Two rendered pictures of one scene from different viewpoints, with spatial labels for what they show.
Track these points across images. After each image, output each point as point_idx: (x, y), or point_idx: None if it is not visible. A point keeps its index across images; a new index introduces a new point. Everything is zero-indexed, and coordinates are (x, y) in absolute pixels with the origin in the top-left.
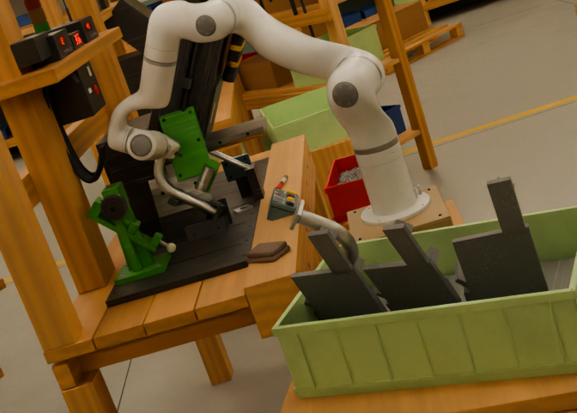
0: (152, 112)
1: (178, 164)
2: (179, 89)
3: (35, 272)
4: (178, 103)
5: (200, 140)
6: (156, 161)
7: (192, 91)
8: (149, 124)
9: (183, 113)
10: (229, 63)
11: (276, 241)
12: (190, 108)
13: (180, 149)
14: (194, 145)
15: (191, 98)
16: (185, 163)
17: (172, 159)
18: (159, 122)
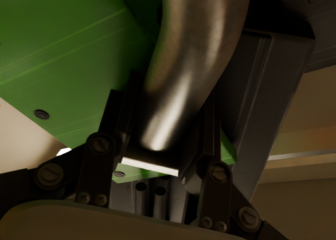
0: (264, 158)
1: None
2: (170, 207)
3: None
4: (159, 210)
5: (32, 113)
6: (217, 49)
7: (133, 200)
8: (280, 121)
9: (141, 170)
10: None
11: None
12: (123, 179)
13: (101, 74)
14: (45, 95)
15: (131, 187)
16: (40, 10)
17: (131, 23)
18: (237, 130)
